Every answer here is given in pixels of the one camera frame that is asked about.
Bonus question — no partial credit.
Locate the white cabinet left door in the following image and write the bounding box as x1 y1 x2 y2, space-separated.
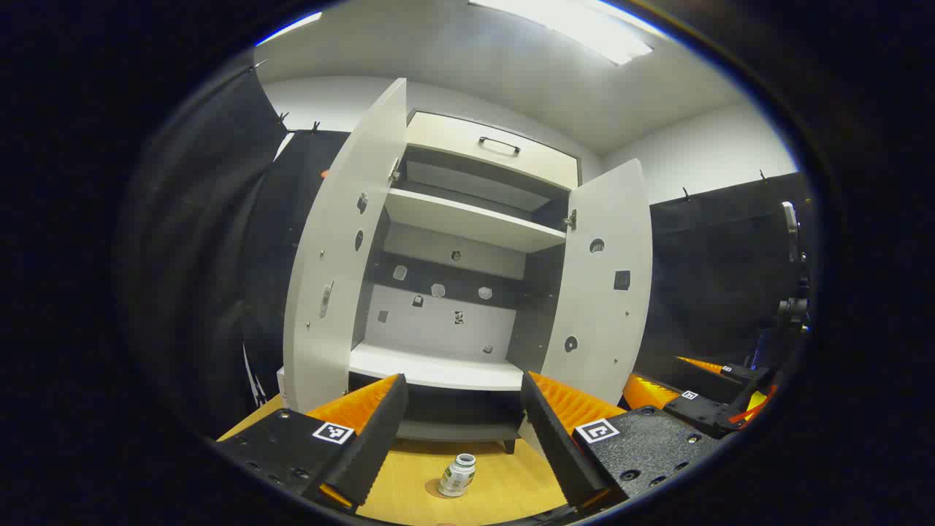
283 78 408 413

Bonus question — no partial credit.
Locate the white cabinet drawer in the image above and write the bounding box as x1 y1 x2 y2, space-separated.
404 111 580 191

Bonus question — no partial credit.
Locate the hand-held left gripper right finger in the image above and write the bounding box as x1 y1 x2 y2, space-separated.
520 370 724 512

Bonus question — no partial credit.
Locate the black backdrop cloth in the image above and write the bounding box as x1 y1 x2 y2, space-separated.
121 66 815 439

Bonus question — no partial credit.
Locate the white cabinet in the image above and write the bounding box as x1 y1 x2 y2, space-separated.
349 110 583 455

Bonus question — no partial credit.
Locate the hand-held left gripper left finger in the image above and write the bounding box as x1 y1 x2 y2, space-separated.
210 373 410 512

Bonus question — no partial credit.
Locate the white cabinet door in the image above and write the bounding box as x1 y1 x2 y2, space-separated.
283 78 408 413
541 159 653 406

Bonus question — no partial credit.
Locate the white cabinet shelf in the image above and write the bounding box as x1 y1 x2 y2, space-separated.
383 188 569 254

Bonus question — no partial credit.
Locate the white cabinet right door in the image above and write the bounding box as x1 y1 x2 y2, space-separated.
541 159 653 406

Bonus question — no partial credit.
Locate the white bottle with green label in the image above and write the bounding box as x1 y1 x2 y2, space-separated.
438 453 477 498

